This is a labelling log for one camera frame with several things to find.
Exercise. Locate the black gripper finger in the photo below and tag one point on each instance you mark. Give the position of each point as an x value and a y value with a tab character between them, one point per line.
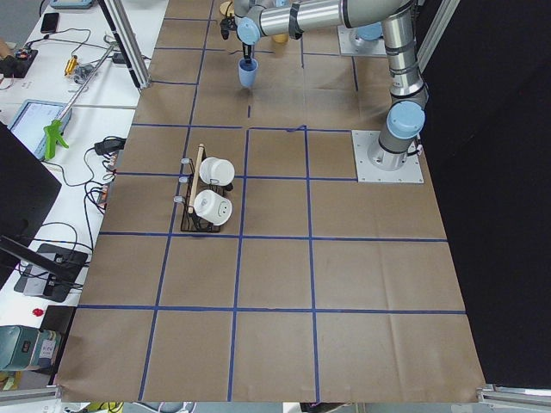
247	53

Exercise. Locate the blue plastic cup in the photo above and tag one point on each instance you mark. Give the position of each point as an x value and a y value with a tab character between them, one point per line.
247	72

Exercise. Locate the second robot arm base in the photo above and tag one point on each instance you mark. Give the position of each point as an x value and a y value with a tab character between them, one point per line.
367	35

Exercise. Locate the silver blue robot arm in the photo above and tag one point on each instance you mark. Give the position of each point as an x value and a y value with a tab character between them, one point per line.
406	117

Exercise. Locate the yellow cylinder holder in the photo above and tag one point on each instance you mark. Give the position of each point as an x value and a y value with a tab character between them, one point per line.
280	38

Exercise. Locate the upper white mug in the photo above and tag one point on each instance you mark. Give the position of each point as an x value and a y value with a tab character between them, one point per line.
217	171

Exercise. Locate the white mug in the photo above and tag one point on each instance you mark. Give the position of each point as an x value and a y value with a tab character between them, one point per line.
213	207
217	171

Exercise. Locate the lower white mug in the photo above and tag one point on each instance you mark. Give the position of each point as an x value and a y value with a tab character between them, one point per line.
213	207

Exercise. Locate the black power adapter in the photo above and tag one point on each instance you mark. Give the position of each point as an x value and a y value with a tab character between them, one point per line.
109	145

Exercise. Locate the black smartphone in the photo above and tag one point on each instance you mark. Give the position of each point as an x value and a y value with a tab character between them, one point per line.
50	23

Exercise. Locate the blue cased tablet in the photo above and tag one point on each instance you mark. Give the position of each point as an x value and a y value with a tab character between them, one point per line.
30	120

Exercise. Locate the black electronics board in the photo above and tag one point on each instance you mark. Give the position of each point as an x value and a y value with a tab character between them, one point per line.
17	66

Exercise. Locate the black monitor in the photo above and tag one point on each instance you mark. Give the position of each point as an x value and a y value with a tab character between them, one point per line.
28	190

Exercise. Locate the grey dock hub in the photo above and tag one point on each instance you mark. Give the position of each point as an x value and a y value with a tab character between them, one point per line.
50	273

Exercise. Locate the teal metal box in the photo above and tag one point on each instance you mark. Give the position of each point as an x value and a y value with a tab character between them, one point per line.
28	348

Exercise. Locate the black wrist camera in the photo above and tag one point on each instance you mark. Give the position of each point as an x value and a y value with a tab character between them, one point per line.
227	25

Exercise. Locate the wooden rack handle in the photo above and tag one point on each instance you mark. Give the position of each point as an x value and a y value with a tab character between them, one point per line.
196	177

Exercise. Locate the aluminium frame post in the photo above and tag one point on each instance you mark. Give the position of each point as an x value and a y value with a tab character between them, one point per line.
120	26

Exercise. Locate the black wire cup rack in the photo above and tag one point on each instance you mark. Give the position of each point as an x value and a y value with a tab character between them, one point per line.
204	188

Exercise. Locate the green handled reacher grabber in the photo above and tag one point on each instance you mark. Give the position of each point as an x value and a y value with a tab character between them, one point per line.
53	133

